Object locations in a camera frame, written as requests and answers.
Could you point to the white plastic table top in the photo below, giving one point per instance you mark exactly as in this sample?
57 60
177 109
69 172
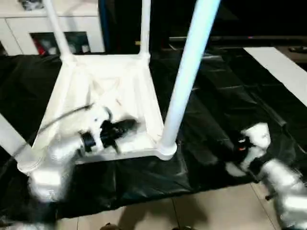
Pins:
72 100

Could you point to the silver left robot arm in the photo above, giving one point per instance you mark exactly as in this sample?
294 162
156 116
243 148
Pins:
55 165

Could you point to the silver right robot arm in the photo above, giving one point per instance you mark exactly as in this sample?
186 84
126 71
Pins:
280 177

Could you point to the black table mat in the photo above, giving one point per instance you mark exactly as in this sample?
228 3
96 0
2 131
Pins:
156 175

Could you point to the white flat board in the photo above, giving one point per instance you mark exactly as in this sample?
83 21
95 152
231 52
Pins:
280 69

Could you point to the blue curtain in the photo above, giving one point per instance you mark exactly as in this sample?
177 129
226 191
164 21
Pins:
103 24

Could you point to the brown side table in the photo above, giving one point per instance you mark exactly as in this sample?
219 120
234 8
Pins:
297 60

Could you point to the black remote control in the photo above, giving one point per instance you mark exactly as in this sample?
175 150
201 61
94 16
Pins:
296 49

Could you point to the white glass-door cabinet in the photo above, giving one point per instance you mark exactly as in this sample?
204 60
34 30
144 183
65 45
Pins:
19 28

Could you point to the bag of black parts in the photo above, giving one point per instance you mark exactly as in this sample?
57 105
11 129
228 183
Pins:
31 4

